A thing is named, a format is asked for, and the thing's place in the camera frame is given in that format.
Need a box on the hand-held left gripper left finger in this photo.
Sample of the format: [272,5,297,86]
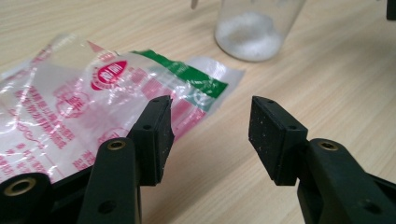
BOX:
[78,95,176,224]

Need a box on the clear jar with white powder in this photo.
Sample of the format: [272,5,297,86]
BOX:
[214,0,307,63]

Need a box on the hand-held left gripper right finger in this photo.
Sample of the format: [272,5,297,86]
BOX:
[248,95,396,224]

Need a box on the clear printed plastic bag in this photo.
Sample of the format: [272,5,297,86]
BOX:
[0,32,246,185]

